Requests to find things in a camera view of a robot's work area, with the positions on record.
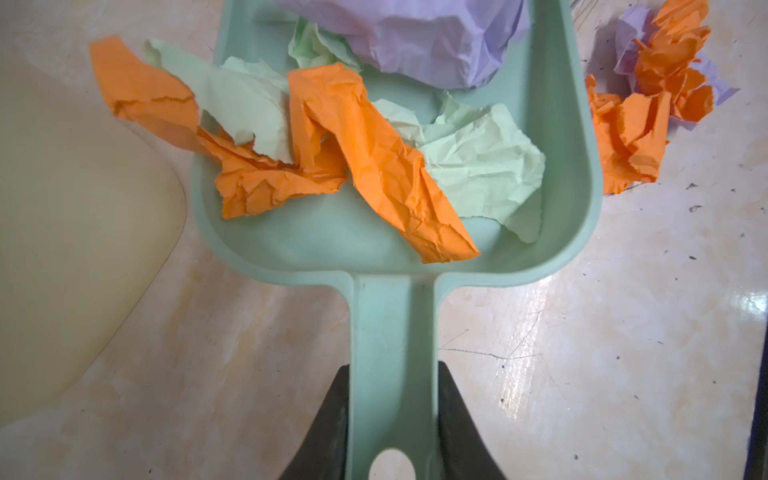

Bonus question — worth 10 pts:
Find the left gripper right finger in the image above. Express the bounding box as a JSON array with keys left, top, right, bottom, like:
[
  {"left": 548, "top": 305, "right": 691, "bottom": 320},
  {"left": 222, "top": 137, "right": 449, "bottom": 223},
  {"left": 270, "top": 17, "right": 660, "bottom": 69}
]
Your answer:
[{"left": 438, "top": 361, "right": 506, "bottom": 480}]

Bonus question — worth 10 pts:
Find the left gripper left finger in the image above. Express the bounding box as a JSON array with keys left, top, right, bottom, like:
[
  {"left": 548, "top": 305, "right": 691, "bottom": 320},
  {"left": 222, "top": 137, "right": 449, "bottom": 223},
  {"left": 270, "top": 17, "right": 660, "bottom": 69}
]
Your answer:
[{"left": 279, "top": 365, "right": 349, "bottom": 480}]

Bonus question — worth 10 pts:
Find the orange green paper scrap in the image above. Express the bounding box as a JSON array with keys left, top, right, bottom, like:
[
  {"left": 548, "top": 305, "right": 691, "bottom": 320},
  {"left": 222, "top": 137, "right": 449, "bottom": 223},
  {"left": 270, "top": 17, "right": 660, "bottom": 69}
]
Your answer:
[{"left": 90, "top": 36, "right": 480, "bottom": 264}]

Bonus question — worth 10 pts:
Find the green plastic dustpan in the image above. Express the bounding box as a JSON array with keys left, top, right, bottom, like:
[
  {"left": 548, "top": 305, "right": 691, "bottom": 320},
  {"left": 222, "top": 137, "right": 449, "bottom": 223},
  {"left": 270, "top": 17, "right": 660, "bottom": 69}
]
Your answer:
[{"left": 188, "top": 1, "right": 603, "bottom": 479}]

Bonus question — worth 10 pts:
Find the orange purple paper pile front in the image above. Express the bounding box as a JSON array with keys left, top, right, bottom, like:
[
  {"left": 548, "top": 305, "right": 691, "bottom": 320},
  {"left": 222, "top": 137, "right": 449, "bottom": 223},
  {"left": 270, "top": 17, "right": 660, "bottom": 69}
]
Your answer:
[{"left": 585, "top": 0, "right": 738, "bottom": 195}]

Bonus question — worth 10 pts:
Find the cream trash bin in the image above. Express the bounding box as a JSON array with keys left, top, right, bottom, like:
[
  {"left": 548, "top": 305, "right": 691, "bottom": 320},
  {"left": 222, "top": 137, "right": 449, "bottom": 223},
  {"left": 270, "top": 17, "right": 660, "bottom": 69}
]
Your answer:
[{"left": 1, "top": 53, "right": 186, "bottom": 424}]

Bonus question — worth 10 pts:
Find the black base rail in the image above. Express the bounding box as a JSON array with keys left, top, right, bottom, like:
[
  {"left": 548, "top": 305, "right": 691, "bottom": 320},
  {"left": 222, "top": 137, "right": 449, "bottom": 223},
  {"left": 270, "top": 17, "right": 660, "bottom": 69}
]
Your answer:
[{"left": 743, "top": 338, "right": 768, "bottom": 480}]

